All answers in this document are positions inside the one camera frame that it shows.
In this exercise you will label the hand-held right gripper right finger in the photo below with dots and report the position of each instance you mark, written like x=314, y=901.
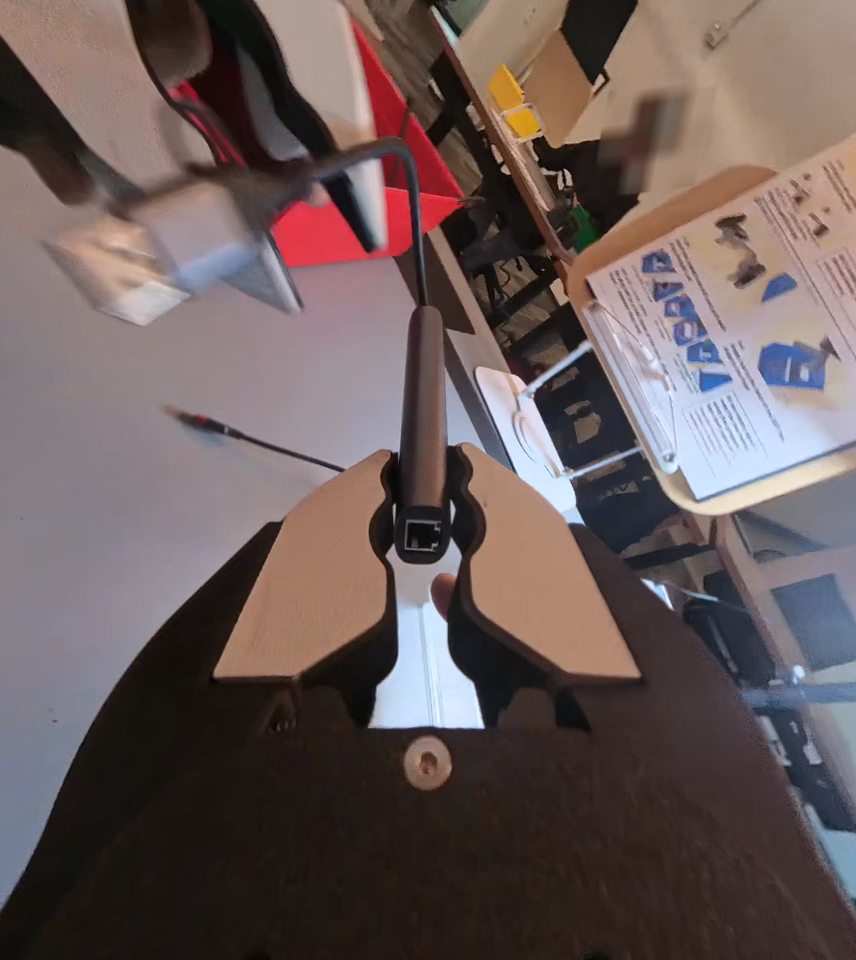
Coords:
x=540, y=592

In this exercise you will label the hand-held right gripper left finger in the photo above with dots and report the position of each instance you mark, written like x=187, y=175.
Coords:
x=308, y=592

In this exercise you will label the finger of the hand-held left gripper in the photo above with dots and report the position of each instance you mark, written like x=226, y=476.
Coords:
x=345, y=90
x=266, y=112

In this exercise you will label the clear plastic bin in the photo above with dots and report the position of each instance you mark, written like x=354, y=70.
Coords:
x=420, y=675

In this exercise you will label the small red plastic bin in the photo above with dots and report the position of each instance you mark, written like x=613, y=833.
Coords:
x=428, y=217

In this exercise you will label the person's right hand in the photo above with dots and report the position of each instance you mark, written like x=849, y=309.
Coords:
x=444, y=596

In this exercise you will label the person's left hand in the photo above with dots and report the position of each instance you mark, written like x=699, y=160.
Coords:
x=172, y=37

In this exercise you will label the yellow bin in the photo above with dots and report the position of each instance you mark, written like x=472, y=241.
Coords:
x=506, y=90

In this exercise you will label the long wooden table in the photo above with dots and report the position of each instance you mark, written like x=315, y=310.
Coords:
x=533, y=191

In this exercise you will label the cardboard box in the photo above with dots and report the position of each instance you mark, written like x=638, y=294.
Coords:
x=559, y=90

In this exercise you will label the black panel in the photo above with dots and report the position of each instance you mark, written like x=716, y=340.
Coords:
x=596, y=34

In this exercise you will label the green bin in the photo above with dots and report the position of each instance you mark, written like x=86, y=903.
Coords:
x=579, y=229

